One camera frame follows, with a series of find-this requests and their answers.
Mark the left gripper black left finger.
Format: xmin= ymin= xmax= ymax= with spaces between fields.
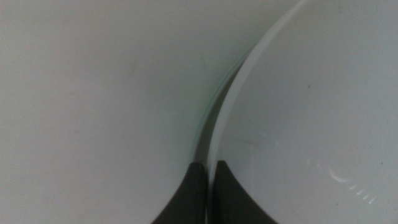
xmin=150 ymin=161 xmax=208 ymax=224

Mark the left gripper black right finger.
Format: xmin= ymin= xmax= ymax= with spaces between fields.
xmin=211 ymin=160 xmax=279 ymax=224

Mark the grey shallow bowl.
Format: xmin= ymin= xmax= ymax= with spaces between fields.
xmin=194 ymin=58 xmax=246 ymax=164

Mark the pale green shallow bowl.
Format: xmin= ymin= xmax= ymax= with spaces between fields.
xmin=191 ymin=43 xmax=259 ymax=156

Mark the white shallow bowl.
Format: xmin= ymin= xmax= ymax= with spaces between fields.
xmin=206 ymin=0 xmax=398 ymax=224

